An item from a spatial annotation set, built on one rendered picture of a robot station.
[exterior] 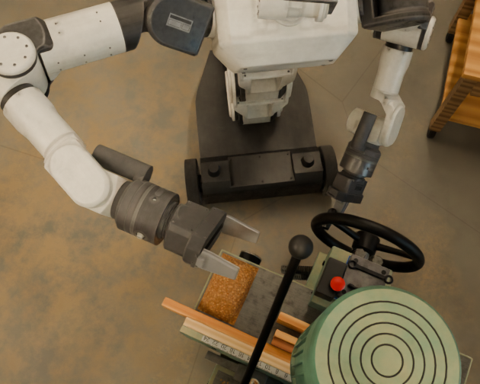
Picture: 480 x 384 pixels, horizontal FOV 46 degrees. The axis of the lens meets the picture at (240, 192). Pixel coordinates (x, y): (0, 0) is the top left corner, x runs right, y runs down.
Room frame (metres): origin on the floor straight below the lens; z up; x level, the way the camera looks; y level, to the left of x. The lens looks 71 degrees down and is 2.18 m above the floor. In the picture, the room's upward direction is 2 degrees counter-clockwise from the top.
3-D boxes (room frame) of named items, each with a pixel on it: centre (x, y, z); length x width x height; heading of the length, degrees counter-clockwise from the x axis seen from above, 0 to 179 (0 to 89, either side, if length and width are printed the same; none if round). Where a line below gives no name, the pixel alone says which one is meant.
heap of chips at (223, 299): (0.22, 0.03, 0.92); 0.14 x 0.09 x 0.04; 155
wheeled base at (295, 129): (1.03, -0.06, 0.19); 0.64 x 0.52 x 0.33; 5
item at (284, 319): (0.11, -0.16, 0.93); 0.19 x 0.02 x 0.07; 65
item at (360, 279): (0.21, -0.23, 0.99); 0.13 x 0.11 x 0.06; 64
